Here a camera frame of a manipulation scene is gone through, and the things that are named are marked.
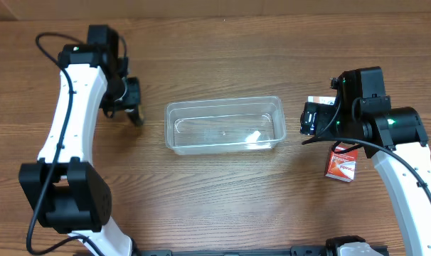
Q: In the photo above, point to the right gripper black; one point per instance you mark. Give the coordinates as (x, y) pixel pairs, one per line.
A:
(321, 112)

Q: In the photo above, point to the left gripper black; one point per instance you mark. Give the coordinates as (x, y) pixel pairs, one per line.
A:
(132, 94)

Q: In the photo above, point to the white Hansaplast plaster box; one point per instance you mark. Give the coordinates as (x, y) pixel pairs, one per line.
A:
(322, 100)

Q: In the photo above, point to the dark tube with white cap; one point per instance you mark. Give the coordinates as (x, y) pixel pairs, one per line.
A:
(136, 115)

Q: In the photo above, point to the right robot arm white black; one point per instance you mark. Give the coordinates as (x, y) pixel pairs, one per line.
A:
(394, 139)

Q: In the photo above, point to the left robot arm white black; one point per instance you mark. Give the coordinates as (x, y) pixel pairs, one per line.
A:
(62, 187)

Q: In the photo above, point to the clear plastic container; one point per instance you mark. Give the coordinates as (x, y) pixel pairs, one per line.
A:
(224, 125)

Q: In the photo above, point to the red Panadol box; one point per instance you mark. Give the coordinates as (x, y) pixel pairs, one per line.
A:
(341, 166)

